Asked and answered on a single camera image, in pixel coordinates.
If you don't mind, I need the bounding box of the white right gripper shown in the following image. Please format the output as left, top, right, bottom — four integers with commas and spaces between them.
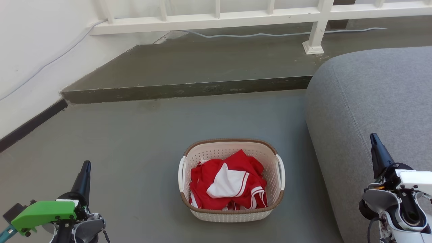
370, 133, 432, 197

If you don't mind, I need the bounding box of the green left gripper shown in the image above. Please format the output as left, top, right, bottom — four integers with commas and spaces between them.
11, 160, 92, 237

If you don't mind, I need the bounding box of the cream perforated plastic laundry basket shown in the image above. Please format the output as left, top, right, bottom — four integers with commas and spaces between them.
178, 138, 286, 223

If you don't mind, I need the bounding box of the grey fabric sofa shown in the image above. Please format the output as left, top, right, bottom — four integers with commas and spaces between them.
305, 47, 432, 243

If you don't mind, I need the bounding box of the black baseboard strip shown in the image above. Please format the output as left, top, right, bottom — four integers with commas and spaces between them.
0, 99, 69, 153

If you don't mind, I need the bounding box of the red and white garment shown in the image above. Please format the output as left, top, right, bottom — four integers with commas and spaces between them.
189, 150, 268, 211

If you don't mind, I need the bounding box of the raised concrete step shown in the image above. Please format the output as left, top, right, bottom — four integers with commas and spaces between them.
60, 16, 432, 104

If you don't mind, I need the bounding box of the white metal railing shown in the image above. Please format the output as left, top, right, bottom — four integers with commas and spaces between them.
88, 0, 432, 55

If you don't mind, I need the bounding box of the teal cable connector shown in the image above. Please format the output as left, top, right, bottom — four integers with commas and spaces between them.
0, 224, 18, 241

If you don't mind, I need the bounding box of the white wall cable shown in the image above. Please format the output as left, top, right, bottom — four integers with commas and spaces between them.
0, 19, 107, 101

